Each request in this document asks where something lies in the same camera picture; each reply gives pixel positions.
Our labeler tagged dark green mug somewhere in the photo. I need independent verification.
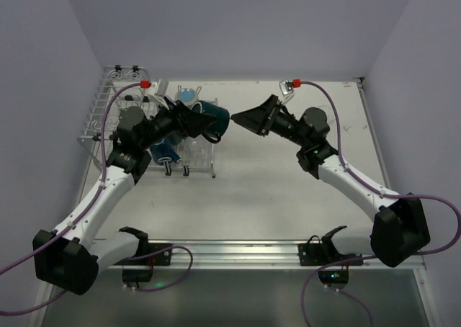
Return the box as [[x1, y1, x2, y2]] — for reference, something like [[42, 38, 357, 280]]
[[189, 99, 231, 143]]

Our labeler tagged blue mug white interior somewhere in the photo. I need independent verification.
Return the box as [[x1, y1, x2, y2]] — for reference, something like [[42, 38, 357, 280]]
[[150, 138, 182, 164]]

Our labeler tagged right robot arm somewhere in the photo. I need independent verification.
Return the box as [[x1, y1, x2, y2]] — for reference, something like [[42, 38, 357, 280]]
[[230, 95, 430, 267]]

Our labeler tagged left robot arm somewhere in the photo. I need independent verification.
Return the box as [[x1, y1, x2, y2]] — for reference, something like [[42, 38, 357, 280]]
[[32, 102, 216, 295]]

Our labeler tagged light blue patterned mug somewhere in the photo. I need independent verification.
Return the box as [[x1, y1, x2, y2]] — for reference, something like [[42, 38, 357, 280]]
[[175, 88, 199, 107]]

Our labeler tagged left black controller box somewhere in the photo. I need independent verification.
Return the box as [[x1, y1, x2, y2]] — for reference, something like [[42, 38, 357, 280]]
[[122, 269, 153, 286]]

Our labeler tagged black controller box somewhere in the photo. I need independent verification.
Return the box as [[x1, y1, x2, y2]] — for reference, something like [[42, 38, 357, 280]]
[[318, 269, 349, 286], [122, 269, 153, 286]]

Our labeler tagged right black controller box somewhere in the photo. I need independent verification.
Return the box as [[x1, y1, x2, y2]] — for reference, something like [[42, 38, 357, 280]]
[[318, 269, 349, 286]]

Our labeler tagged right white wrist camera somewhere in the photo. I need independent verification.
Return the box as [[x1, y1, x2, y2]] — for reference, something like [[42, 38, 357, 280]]
[[279, 80, 295, 105]]

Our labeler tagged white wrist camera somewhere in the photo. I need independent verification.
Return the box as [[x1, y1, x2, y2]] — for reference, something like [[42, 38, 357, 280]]
[[279, 80, 295, 105], [145, 79, 169, 107]]

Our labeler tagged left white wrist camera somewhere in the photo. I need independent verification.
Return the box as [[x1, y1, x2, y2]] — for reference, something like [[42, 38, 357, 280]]
[[145, 79, 169, 107]]

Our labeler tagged metal wire dish rack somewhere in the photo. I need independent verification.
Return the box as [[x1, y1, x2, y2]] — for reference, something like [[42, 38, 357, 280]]
[[77, 65, 227, 179]]

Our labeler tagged aluminium mounting rail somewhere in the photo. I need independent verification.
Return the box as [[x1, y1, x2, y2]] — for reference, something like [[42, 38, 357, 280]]
[[149, 239, 426, 270]]

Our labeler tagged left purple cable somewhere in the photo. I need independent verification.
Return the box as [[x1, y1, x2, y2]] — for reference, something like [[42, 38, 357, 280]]
[[0, 79, 152, 315]]

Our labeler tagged purple cable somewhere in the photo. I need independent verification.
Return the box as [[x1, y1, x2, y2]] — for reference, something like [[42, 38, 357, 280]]
[[300, 78, 461, 327], [0, 79, 152, 315]]

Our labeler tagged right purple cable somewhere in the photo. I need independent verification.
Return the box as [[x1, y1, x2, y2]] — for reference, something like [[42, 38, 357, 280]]
[[300, 78, 461, 327]]

